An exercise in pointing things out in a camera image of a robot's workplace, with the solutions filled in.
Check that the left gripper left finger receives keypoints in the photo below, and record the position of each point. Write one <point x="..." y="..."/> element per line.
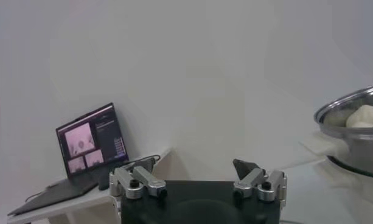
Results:
<point x="128" y="182"/>

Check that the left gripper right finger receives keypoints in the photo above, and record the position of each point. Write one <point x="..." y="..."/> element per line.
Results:
<point x="259" y="185"/>

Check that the white steamed baozi bun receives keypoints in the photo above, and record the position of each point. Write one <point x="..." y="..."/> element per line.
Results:
<point x="367" y="117"/>

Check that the stainless steel steamer basket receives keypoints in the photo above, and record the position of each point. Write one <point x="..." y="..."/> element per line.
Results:
<point x="356" y="146"/>

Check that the black computer mouse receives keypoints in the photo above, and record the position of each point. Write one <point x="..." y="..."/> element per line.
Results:
<point x="104" y="181"/>

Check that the white side table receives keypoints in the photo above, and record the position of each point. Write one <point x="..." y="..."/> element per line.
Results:
<point x="82" y="204"/>

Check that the black laptop with dark screen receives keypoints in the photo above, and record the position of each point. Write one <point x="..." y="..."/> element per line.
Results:
<point x="92" y="143"/>

